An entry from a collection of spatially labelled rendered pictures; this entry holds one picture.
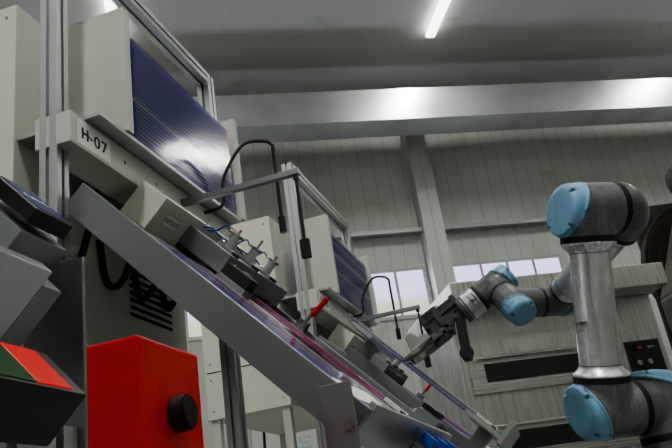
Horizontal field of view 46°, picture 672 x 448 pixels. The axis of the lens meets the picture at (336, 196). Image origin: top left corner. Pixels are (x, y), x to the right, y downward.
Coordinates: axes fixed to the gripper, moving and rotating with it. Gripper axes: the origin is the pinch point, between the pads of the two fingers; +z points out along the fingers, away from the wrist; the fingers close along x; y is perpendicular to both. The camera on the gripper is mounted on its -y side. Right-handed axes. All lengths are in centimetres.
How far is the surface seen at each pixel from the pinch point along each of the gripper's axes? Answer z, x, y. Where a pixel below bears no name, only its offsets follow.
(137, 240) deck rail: 24, 84, 28
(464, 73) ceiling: -312, -856, 493
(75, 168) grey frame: 28, 77, 56
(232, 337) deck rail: 19, 85, 2
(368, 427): 9, 81, -23
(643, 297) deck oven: -143, -348, 17
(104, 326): 48, 52, 36
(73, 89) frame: 21, 73, 77
